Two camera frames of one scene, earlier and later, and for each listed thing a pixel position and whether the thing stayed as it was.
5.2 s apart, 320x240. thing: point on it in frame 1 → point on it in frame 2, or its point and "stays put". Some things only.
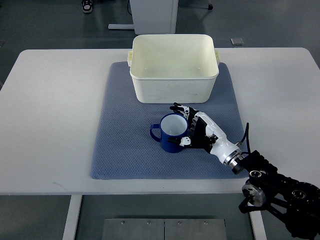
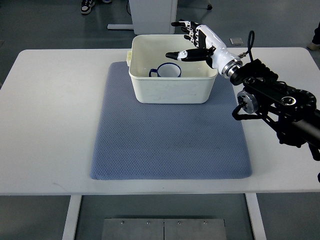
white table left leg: [72, 218] stays put
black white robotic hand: [204, 132] → [211, 49]
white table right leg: [257, 223] stays put
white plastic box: [173, 68] stays put
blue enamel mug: [172, 125] → [167, 69]
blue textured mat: [123, 149] stays put
